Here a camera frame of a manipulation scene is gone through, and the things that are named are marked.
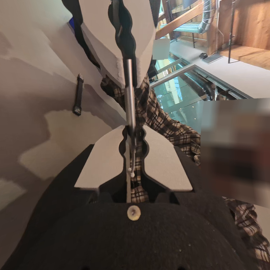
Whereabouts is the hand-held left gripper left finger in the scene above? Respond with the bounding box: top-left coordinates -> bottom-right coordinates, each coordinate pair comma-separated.
74,125 -> 128,195

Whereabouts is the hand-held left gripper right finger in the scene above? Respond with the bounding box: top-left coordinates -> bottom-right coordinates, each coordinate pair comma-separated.
142,125 -> 193,195

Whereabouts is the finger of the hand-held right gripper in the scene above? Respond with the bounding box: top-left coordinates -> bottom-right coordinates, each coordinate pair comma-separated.
78,0 -> 126,87
123,0 -> 157,88

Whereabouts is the short black usb cable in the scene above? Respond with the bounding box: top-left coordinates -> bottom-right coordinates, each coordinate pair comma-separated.
72,73 -> 85,116

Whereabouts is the grey usb socket adapter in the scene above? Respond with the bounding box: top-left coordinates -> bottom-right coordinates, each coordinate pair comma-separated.
125,59 -> 137,137

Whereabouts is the wooden ceiling beam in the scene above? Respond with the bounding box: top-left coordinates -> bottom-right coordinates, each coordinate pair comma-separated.
155,3 -> 204,39

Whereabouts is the glass partition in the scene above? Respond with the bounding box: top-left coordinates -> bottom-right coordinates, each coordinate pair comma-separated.
150,57 -> 251,133

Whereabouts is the person's plaid shirt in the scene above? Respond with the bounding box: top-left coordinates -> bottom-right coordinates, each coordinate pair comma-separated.
130,156 -> 270,270

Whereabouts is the metal ventilation duct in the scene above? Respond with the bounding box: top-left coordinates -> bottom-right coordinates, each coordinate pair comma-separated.
162,0 -> 214,35

